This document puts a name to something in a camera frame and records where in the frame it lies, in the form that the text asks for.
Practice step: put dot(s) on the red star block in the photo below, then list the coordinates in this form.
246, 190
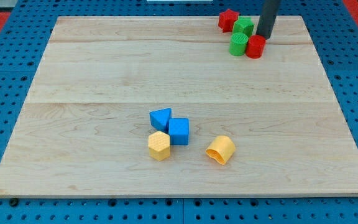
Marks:
227, 19

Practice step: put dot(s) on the blue cube block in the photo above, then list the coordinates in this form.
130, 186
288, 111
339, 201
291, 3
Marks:
179, 130

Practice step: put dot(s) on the green cylinder block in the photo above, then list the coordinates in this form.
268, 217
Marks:
238, 44

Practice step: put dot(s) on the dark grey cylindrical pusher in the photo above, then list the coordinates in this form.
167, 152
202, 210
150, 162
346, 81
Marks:
267, 18

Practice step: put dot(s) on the wooden board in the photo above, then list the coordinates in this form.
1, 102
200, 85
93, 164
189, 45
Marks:
84, 126

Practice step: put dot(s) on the red cylinder block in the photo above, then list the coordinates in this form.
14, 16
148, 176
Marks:
255, 46

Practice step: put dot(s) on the blue triangle block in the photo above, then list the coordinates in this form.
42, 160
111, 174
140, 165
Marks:
159, 119

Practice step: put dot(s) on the yellow hexagon block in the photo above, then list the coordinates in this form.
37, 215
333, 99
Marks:
159, 145

